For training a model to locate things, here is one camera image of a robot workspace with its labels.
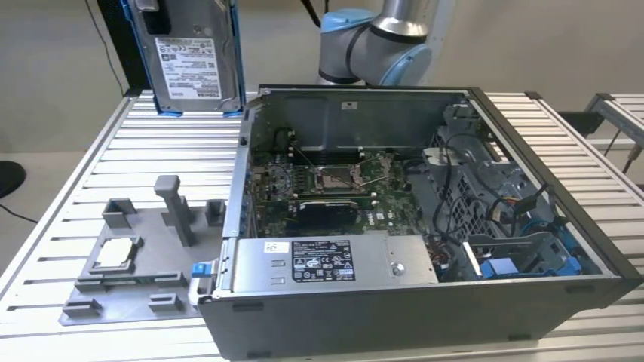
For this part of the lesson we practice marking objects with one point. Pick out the black frame post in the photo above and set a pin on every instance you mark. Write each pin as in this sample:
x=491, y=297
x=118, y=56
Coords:
x=124, y=56

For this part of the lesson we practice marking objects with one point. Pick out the CPU socket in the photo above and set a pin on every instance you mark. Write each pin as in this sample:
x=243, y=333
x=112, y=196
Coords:
x=335, y=181

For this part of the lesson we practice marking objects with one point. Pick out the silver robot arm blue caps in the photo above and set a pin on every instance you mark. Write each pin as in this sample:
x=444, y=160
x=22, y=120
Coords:
x=372, y=49

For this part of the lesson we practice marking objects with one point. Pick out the metal slat side table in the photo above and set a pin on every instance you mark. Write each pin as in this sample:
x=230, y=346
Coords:
x=619, y=109

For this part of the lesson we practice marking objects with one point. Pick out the blue case latch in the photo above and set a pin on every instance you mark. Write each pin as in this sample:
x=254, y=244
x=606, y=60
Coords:
x=200, y=270

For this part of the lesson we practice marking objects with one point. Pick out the black graphics card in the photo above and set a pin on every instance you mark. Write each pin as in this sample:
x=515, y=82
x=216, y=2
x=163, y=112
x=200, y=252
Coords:
x=327, y=216

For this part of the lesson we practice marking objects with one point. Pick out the black round chair base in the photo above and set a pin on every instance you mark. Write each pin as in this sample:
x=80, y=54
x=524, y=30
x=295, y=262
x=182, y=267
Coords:
x=10, y=179

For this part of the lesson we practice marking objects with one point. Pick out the grey parts rack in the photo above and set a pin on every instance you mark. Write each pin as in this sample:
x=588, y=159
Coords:
x=151, y=264

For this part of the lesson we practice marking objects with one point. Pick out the grey metal disk bay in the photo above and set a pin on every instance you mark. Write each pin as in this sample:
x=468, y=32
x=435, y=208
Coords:
x=452, y=188

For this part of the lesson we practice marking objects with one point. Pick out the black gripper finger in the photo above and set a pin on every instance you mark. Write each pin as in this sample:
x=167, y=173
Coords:
x=156, y=23

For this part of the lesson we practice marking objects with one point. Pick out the silver CPU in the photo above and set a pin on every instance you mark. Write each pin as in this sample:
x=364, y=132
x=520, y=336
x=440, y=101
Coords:
x=115, y=253

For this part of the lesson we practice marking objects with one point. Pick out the black open PC case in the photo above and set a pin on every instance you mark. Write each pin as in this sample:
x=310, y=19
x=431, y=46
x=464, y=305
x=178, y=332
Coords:
x=352, y=320

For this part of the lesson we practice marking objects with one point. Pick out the hard disk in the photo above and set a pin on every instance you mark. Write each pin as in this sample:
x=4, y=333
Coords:
x=202, y=75

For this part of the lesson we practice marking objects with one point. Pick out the silver power supply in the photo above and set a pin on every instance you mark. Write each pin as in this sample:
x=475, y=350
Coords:
x=251, y=264

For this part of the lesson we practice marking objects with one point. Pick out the blue plastic bay bracket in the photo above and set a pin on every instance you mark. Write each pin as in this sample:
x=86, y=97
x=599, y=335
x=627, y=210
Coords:
x=498, y=268

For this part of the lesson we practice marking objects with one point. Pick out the green motherboard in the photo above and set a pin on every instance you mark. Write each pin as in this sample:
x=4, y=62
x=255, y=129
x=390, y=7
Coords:
x=392, y=218

